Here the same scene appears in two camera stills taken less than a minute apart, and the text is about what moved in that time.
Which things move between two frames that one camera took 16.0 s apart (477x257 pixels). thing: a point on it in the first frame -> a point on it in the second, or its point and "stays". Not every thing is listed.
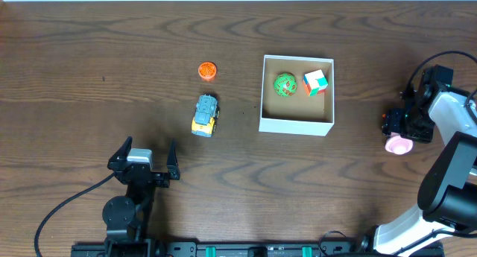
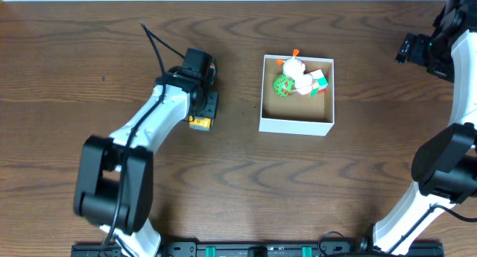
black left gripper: x=145 y=176 -> x=208 y=110
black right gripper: x=392 y=124 -> x=417 y=56
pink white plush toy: x=397 y=144 -> x=295 y=68
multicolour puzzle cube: x=314 y=83 stays
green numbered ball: x=285 y=84 stays
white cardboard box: x=297 y=113 stays
